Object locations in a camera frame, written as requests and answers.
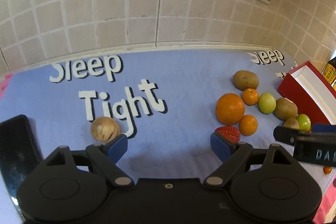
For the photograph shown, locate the brown kiwi small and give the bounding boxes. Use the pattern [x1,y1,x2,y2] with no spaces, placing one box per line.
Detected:
[282,118,300,130]

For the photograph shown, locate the green apple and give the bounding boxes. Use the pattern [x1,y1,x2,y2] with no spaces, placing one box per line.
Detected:
[258,93,276,114]
[296,114,311,131]

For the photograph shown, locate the red strawberry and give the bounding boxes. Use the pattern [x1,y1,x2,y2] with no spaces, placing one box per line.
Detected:
[215,126,240,143]

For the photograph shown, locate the tan striped round fruit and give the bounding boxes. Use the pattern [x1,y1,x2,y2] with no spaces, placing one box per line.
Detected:
[91,117,120,143]

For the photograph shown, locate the small mandarin front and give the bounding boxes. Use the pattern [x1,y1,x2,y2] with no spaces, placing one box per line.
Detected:
[239,115,258,136]

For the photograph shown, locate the small mandarin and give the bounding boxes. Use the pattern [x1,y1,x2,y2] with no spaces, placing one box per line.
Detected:
[239,115,258,136]
[241,88,259,106]

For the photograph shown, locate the large orange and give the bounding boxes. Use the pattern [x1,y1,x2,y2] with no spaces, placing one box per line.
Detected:
[215,93,245,126]

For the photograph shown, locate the small mandarin back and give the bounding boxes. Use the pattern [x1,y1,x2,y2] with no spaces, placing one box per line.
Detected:
[241,88,259,106]

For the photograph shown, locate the brown kiwi top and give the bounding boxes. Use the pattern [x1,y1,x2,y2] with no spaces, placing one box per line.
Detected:
[232,70,259,91]

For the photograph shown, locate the small orange fruit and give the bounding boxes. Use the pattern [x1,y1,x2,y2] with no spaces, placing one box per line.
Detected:
[323,166,333,175]

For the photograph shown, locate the red white box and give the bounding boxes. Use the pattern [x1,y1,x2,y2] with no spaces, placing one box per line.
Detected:
[277,61,336,125]

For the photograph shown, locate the dark soy sauce bottle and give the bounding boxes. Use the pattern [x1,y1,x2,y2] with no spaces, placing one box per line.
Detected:
[322,57,336,85]

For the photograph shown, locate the blue Sleep Tight mat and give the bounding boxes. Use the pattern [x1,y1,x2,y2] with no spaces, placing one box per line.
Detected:
[1,50,297,178]

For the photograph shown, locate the black smartphone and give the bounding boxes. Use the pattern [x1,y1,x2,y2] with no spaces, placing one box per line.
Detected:
[0,114,43,199]

